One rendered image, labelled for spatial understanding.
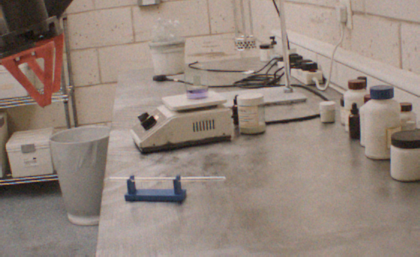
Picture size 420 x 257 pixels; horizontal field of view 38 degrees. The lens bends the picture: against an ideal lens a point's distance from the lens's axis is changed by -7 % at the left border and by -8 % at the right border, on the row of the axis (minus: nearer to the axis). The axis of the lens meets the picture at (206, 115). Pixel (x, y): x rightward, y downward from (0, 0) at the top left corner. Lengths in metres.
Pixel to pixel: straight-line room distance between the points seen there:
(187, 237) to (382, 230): 0.27
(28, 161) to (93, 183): 0.63
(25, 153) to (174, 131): 2.21
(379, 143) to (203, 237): 0.42
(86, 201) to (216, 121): 1.72
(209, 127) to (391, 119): 0.41
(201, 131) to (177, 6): 2.44
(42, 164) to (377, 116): 2.57
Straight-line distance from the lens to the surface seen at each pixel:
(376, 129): 1.16
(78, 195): 3.00
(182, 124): 1.34
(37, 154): 3.48
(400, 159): 1.04
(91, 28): 3.76
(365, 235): 0.85
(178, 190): 1.04
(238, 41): 1.73
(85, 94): 3.81
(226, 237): 0.88
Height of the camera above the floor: 1.10
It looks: 12 degrees down
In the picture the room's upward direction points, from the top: 5 degrees counter-clockwise
